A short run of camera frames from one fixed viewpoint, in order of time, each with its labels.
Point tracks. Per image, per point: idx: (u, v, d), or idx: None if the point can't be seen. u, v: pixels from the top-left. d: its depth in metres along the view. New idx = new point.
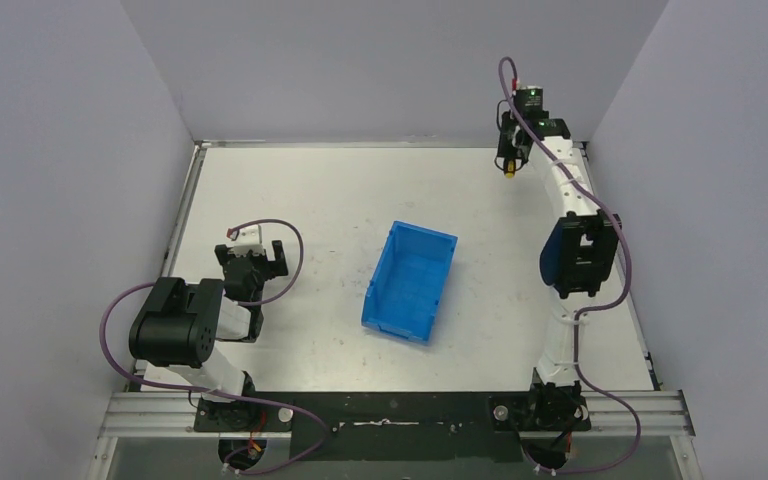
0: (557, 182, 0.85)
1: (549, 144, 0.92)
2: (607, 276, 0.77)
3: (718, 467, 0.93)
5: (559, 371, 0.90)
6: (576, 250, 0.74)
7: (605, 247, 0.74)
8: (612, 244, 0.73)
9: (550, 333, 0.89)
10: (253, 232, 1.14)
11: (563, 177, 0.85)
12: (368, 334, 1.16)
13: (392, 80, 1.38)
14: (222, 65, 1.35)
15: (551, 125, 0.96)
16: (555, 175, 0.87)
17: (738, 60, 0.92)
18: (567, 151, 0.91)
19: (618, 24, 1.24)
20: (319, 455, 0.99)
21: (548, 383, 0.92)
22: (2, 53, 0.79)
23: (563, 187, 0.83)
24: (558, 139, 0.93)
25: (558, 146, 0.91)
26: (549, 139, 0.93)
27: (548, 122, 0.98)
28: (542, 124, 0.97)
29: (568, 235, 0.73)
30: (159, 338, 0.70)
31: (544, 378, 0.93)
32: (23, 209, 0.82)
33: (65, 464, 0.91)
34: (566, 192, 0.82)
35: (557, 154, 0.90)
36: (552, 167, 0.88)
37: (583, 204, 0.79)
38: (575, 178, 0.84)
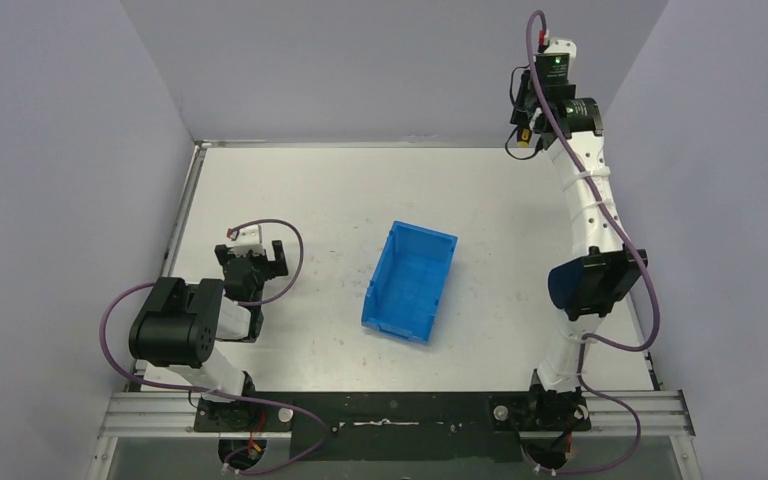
0: (582, 202, 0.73)
1: (577, 144, 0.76)
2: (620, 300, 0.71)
3: (718, 467, 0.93)
5: (562, 380, 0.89)
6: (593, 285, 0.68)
7: (623, 284, 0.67)
8: (632, 281, 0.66)
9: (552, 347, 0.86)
10: (253, 232, 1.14)
11: (590, 195, 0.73)
12: (368, 334, 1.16)
13: (392, 80, 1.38)
14: (223, 65, 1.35)
15: (581, 110, 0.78)
16: (580, 191, 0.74)
17: (738, 59, 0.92)
18: (597, 157, 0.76)
19: (618, 24, 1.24)
20: (320, 455, 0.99)
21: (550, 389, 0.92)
22: (2, 53, 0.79)
23: (588, 209, 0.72)
24: (586, 136, 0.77)
25: (586, 148, 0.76)
26: (576, 135, 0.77)
27: (577, 107, 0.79)
28: (570, 108, 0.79)
29: (586, 273, 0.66)
30: (158, 338, 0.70)
31: (547, 385, 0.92)
32: (24, 208, 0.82)
33: (65, 463, 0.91)
34: (590, 217, 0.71)
35: (585, 160, 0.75)
36: (579, 180, 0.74)
37: (608, 236, 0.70)
38: (605, 200, 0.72)
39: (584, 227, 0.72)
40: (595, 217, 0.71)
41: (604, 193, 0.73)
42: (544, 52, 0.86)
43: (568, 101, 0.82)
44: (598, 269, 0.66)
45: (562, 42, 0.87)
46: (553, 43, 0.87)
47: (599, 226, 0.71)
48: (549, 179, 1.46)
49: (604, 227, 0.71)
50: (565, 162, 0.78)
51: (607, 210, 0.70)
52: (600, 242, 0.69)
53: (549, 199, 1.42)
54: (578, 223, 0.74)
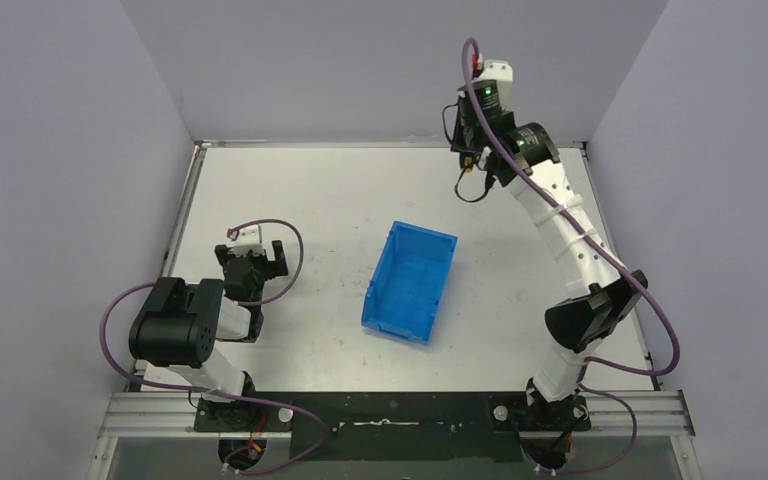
0: (565, 238, 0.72)
1: (541, 179, 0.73)
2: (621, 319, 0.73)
3: (719, 467, 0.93)
5: (563, 390, 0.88)
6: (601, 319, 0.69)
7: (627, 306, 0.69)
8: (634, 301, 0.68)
9: (552, 365, 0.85)
10: (253, 232, 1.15)
11: (572, 229, 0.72)
12: (368, 335, 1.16)
13: (391, 80, 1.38)
14: (223, 64, 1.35)
15: (533, 142, 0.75)
16: (561, 227, 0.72)
17: (737, 60, 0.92)
18: (562, 186, 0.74)
19: (618, 24, 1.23)
20: (319, 455, 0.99)
21: (553, 400, 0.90)
22: (2, 52, 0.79)
23: (575, 244, 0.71)
24: (545, 168, 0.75)
25: (552, 181, 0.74)
26: (537, 171, 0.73)
27: (527, 139, 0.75)
28: (521, 141, 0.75)
29: (597, 315, 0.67)
30: (159, 338, 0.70)
31: (549, 397, 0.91)
32: (23, 207, 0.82)
33: (65, 463, 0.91)
34: (580, 253, 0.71)
35: (554, 194, 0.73)
36: (555, 217, 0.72)
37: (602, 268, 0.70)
38: (587, 230, 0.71)
39: (576, 264, 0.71)
40: (584, 251, 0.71)
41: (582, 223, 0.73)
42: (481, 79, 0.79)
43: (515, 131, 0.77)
44: (607, 306, 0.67)
45: (496, 65, 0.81)
46: (488, 66, 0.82)
47: (591, 259, 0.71)
48: None
49: (595, 258, 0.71)
50: (532, 199, 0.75)
51: (593, 241, 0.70)
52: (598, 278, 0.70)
53: None
54: (566, 258, 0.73)
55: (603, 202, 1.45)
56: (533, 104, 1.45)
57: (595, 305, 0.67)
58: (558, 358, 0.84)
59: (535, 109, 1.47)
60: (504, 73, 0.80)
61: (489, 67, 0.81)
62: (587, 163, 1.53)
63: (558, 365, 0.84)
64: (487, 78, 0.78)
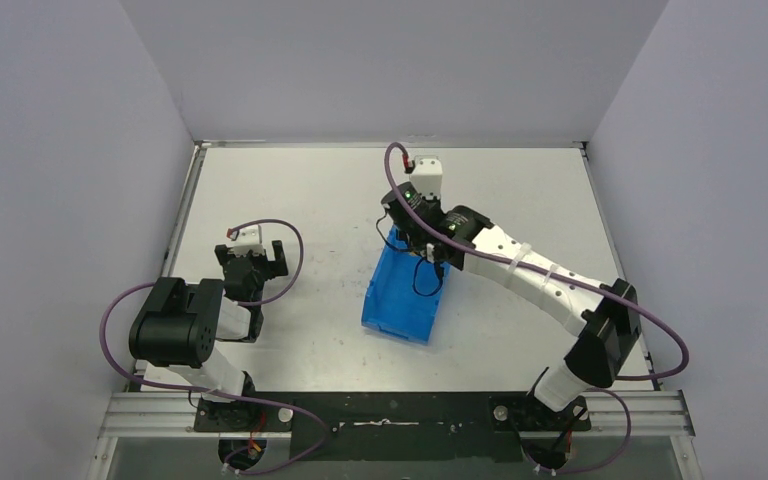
0: (536, 284, 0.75)
1: (487, 245, 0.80)
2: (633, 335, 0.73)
3: (719, 468, 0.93)
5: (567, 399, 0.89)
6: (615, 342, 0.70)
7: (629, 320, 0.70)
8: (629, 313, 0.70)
9: (560, 384, 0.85)
10: (253, 232, 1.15)
11: (536, 274, 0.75)
12: (368, 335, 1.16)
13: (391, 80, 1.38)
14: (223, 64, 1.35)
15: (463, 221, 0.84)
16: (526, 276, 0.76)
17: (736, 60, 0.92)
18: (507, 243, 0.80)
19: (617, 23, 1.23)
20: (320, 455, 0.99)
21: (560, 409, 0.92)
22: (1, 52, 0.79)
23: (547, 285, 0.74)
24: (485, 236, 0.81)
25: (496, 243, 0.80)
26: (480, 242, 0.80)
27: (458, 221, 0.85)
28: (453, 225, 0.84)
29: (607, 340, 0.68)
30: (159, 338, 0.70)
31: (557, 408, 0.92)
32: (23, 207, 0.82)
33: (65, 464, 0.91)
34: (555, 289, 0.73)
35: (504, 253, 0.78)
36: (516, 269, 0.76)
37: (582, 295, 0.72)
38: (548, 268, 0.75)
39: (558, 302, 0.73)
40: (558, 288, 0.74)
41: (542, 264, 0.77)
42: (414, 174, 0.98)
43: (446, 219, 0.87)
44: (608, 327, 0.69)
45: (426, 161, 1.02)
46: (419, 163, 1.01)
47: (568, 291, 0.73)
48: (548, 179, 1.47)
49: (571, 289, 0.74)
50: (489, 266, 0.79)
51: (560, 275, 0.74)
52: (585, 304, 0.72)
53: (549, 200, 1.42)
54: (548, 301, 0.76)
55: (603, 202, 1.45)
56: (533, 105, 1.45)
57: (601, 333, 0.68)
58: (570, 382, 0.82)
59: (535, 110, 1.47)
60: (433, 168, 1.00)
61: (420, 164, 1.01)
62: (587, 163, 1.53)
63: (570, 385, 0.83)
64: (405, 184, 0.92)
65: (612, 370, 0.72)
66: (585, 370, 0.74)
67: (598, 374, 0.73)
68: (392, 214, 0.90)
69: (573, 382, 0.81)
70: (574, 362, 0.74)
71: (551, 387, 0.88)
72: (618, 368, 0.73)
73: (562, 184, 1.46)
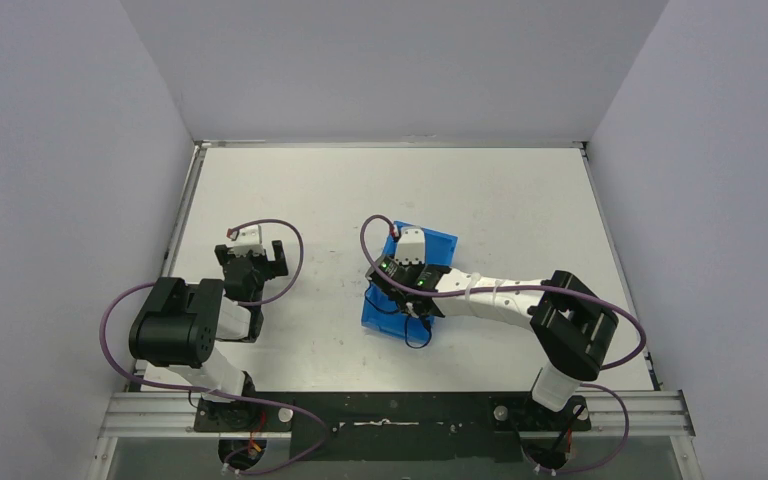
0: (490, 302, 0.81)
1: (446, 286, 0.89)
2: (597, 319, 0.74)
3: (719, 468, 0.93)
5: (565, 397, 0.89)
6: (574, 329, 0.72)
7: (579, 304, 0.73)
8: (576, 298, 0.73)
9: (554, 384, 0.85)
10: (253, 232, 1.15)
11: (485, 293, 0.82)
12: (368, 334, 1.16)
13: (392, 81, 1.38)
14: (222, 63, 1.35)
15: (428, 275, 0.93)
16: (479, 299, 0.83)
17: (736, 60, 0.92)
18: (464, 278, 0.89)
19: (617, 23, 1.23)
20: (319, 455, 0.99)
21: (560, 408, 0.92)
22: (0, 53, 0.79)
23: (496, 297, 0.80)
24: (446, 280, 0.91)
25: (454, 281, 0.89)
26: (440, 285, 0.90)
27: (426, 275, 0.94)
28: (421, 281, 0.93)
29: (556, 326, 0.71)
30: (158, 338, 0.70)
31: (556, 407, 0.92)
32: (22, 207, 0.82)
33: (65, 464, 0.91)
34: (503, 299, 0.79)
35: (460, 287, 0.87)
36: (468, 297, 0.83)
37: (525, 296, 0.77)
38: (495, 284, 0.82)
39: (511, 309, 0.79)
40: (505, 298, 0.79)
41: (490, 282, 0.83)
42: (402, 242, 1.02)
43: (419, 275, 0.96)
44: (556, 314, 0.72)
45: (412, 230, 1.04)
46: (406, 233, 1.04)
47: (516, 297, 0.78)
48: (549, 179, 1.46)
49: (518, 294, 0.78)
50: (454, 302, 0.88)
51: (503, 287, 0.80)
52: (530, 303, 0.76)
53: (550, 199, 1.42)
54: (506, 314, 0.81)
55: (603, 202, 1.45)
56: (533, 104, 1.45)
57: (548, 323, 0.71)
58: (562, 379, 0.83)
59: (535, 110, 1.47)
60: (417, 237, 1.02)
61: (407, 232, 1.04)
62: (587, 163, 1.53)
63: (565, 383, 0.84)
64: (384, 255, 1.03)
65: (590, 360, 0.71)
66: (567, 366, 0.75)
67: (581, 367, 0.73)
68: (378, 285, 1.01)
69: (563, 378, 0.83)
70: (555, 363, 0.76)
71: (546, 388, 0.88)
72: (599, 356, 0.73)
73: (562, 183, 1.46)
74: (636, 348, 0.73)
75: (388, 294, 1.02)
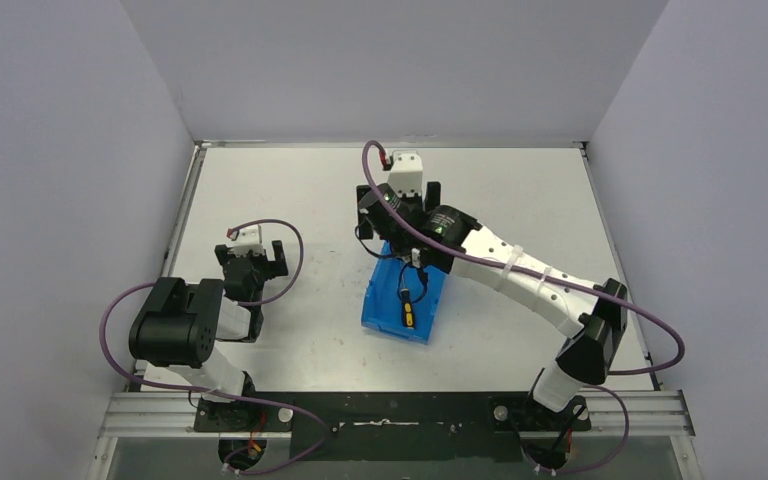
0: (530, 288, 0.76)
1: (478, 249, 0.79)
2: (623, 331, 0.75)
3: (719, 469, 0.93)
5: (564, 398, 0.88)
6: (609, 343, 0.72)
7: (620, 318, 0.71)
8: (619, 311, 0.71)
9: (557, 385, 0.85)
10: (254, 232, 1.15)
11: (530, 277, 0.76)
12: (368, 334, 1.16)
13: (392, 79, 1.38)
14: (222, 63, 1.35)
15: (451, 223, 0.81)
16: (516, 280, 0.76)
17: (737, 60, 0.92)
18: (499, 245, 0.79)
19: (616, 24, 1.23)
20: (319, 455, 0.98)
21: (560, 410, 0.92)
22: None
23: (539, 287, 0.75)
24: (473, 239, 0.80)
25: (487, 247, 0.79)
26: (470, 246, 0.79)
27: (443, 222, 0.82)
28: (439, 228, 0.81)
29: (604, 343, 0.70)
30: (159, 338, 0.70)
31: (555, 408, 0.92)
32: (23, 207, 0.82)
33: (64, 465, 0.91)
34: (551, 293, 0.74)
35: (496, 257, 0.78)
36: (504, 272, 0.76)
37: (576, 299, 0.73)
38: (542, 272, 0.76)
39: (555, 305, 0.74)
40: (553, 291, 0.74)
41: (535, 267, 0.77)
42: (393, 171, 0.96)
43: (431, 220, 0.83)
44: (605, 329, 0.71)
45: (406, 156, 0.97)
46: (398, 159, 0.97)
47: (563, 294, 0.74)
48: (549, 180, 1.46)
49: (566, 291, 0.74)
50: (479, 270, 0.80)
51: (553, 277, 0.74)
52: (581, 307, 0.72)
53: (550, 200, 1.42)
54: (539, 304, 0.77)
55: (602, 202, 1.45)
56: (534, 104, 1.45)
57: (598, 337, 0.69)
58: (567, 381, 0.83)
59: (534, 110, 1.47)
60: (413, 164, 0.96)
61: (399, 159, 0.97)
62: (587, 163, 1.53)
63: (569, 385, 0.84)
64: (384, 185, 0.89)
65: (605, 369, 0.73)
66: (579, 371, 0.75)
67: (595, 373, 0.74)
68: (372, 218, 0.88)
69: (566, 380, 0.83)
70: (563, 362, 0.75)
71: (549, 389, 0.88)
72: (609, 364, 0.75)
73: (562, 184, 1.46)
74: (668, 363, 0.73)
75: (382, 236, 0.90)
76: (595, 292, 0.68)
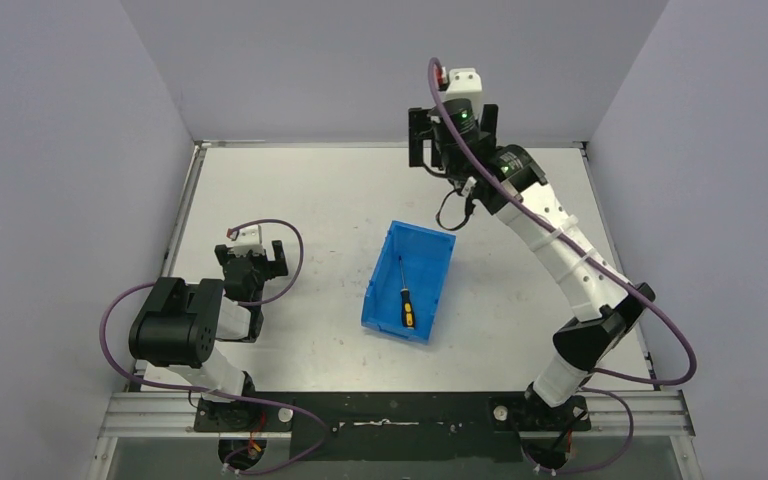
0: (567, 261, 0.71)
1: (533, 203, 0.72)
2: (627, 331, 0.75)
3: (719, 469, 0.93)
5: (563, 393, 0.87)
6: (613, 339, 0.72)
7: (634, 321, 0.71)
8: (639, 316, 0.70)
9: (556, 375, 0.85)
10: (254, 232, 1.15)
11: (572, 252, 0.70)
12: (368, 334, 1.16)
13: (392, 79, 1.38)
14: (222, 63, 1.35)
15: (518, 166, 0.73)
16: (558, 250, 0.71)
17: (737, 60, 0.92)
18: (554, 208, 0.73)
19: (617, 23, 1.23)
20: (319, 455, 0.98)
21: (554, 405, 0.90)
22: (0, 54, 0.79)
23: (576, 266, 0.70)
24: (533, 192, 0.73)
25: (543, 206, 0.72)
26: (527, 198, 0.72)
27: (511, 163, 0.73)
28: (507, 168, 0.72)
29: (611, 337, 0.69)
30: (159, 338, 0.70)
31: (550, 402, 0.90)
32: (23, 207, 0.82)
33: (65, 465, 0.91)
34: (584, 275, 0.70)
35: (548, 218, 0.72)
36: (550, 237, 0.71)
37: (607, 288, 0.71)
38: (587, 251, 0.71)
39: (583, 287, 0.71)
40: (587, 273, 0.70)
41: (581, 244, 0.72)
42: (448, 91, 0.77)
43: (497, 157, 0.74)
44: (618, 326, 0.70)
45: (463, 75, 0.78)
46: (455, 78, 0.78)
47: (595, 279, 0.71)
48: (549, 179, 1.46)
49: (599, 278, 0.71)
50: (526, 224, 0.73)
51: (594, 261, 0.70)
52: (608, 298, 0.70)
53: None
54: (568, 279, 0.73)
55: (602, 201, 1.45)
56: (534, 104, 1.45)
57: (610, 329, 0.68)
58: (564, 371, 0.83)
59: (535, 110, 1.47)
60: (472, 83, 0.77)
61: (454, 79, 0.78)
62: (587, 163, 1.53)
63: (565, 377, 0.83)
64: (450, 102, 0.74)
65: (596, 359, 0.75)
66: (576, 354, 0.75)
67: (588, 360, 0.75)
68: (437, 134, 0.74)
69: (564, 371, 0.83)
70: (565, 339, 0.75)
71: (548, 379, 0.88)
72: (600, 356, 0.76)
73: (562, 184, 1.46)
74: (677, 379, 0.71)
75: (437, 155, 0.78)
76: (627, 287, 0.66)
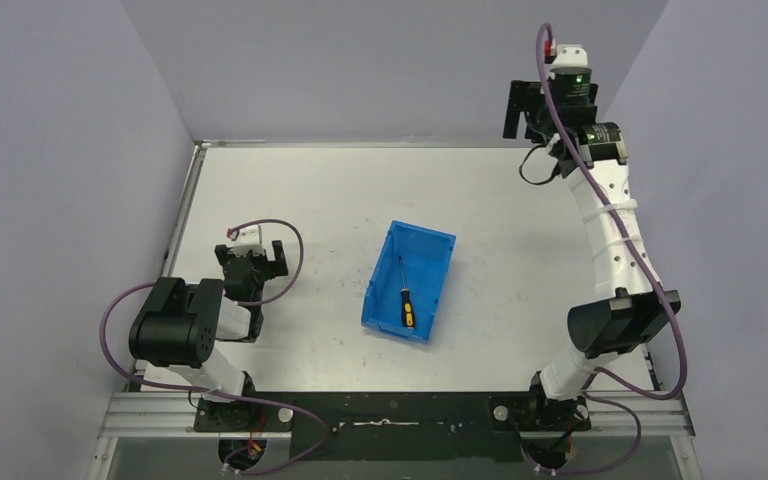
0: (606, 237, 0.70)
1: (601, 174, 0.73)
2: (642, 340, 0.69)
3: (719, 468, 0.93)
5: (564, 384, 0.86)
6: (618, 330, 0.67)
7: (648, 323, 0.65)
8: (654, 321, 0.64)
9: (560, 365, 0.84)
10: (253, 232, 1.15)
11: (617, 230, 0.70)
12: (368, 334, 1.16)
13: (392, 80, 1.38)
14: (222, 64, 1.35)
15: (603, 136, 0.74)
16: (604, 223, 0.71)
17: (737, 60, 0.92)
18: (620, 187, 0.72)
19: (617, 23, 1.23)
20: (320, 455, 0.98)
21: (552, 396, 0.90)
22: None
23: (613, 245, 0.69)
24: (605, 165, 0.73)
25: (609, 179, 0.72)
26: (599, 167, 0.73)
27: (599, 133, 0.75)
28: (592, 136, 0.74)
29: (614, 318, 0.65)
30: (158, 338, 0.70)
31: (548, 392, 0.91)
32: (22, 207, 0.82)
33: (64, 464, 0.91)
34: (615, 254, 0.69)
35: (609, 192, 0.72)
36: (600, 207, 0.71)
37: (635, 277, 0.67)
38: (633, 236, 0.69)
39: (609, 265, 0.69)
40: (620, 254, 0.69)
41: (631, 229, 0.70)
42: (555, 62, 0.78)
43: (588, 126, 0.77)
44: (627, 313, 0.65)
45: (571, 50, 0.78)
46: (561, 52, 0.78)
47: (626, 265, 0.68)
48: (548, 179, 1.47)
49: (631, 265, 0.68)
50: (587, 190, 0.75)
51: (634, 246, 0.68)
52: (629, 283, 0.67)
53: (550, 200, 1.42)
54: (602, 257, 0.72)
55: None
56: None
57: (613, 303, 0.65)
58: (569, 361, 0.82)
59: None
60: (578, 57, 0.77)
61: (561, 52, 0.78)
62: None
63: (568, 369, 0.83)
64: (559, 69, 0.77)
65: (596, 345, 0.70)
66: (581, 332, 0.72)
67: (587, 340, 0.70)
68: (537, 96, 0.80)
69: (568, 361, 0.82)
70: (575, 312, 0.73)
71: (554, 368, 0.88)
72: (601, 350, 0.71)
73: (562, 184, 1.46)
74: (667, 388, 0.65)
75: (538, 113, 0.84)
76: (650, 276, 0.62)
